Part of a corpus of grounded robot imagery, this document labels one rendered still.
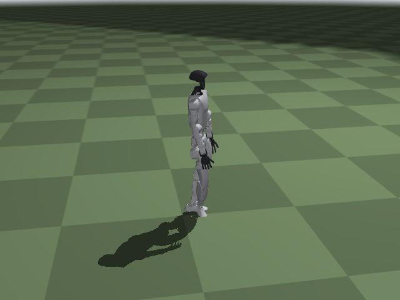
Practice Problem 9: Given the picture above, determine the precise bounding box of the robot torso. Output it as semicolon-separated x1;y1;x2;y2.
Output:
188;90;209;148

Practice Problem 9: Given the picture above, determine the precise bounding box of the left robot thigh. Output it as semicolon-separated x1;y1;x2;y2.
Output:
193;137;212;181

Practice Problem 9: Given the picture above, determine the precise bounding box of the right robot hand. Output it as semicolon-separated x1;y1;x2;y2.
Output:
199;148;214;169

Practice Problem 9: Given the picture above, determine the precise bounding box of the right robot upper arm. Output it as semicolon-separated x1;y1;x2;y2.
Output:
188;99;202;132

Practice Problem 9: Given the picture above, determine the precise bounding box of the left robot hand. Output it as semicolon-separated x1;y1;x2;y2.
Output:
206;132;219;154

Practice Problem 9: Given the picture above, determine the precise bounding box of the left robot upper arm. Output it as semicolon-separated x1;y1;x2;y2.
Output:
203;90;212;119

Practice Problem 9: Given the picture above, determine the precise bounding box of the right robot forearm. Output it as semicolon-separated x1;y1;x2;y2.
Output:
192;126;206;155

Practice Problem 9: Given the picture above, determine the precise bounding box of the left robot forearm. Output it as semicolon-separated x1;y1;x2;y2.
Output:
205;117;212;138

